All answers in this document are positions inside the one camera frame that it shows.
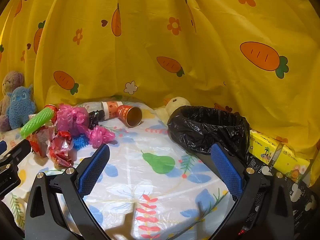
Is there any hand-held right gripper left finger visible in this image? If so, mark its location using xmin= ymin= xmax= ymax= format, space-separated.
xmin=25 ymin=144 xmax=112 ymax=240

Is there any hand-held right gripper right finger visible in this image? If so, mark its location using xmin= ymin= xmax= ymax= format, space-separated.
xmin=210 ymin=142 xmax=295 ymax=240

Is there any blue mesh net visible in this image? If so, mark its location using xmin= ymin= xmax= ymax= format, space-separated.
xmin=72 ymin=134 xmax=92 ymax=150

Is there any green foam net sleeve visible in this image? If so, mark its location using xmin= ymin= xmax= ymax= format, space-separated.
xmin=20 ymin=107 xmax=54 ymax=138

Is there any red crinkled plastic wrapper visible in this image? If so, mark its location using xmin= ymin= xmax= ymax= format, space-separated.
xmin=29 ymin=125 xmax=75 ymax=168

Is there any trash bin with black bag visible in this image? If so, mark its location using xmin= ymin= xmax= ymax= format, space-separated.
xmin=167 ymin=106 xmax=250 ymax=159

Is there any small black plastic bag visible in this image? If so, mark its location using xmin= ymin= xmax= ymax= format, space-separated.
xmin=87 ymin=109 xmax=105 ymax=128

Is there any white orange paper cup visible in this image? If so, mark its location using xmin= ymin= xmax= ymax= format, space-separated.
xmin=101 ymin=101 xmax=123 ymax=118

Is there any red paper cup gold inside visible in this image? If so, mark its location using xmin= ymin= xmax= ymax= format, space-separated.
xmin=117 ymin=105 xmax=143 ymax=127

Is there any blue plush monster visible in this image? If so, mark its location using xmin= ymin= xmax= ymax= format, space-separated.
xmin=6 ymin=84 xmax=37 ymax=129

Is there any floral plastic tablecloth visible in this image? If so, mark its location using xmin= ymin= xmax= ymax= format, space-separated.
xmin=0 ymin=102 xmax=240 ymax=240

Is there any purple teddy bear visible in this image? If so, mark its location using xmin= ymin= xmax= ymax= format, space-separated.
xmin=0 ymin=71 xmax=25 ymax=132

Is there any yellow duck plush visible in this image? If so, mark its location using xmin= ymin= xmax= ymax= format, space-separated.
xmin=154 ymin=96 xmax=192 ymax=119

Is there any yellow carrot print curtain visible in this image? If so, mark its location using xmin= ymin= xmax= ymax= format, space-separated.
xmin=0 ymin=0 xmax=320 ymax=160

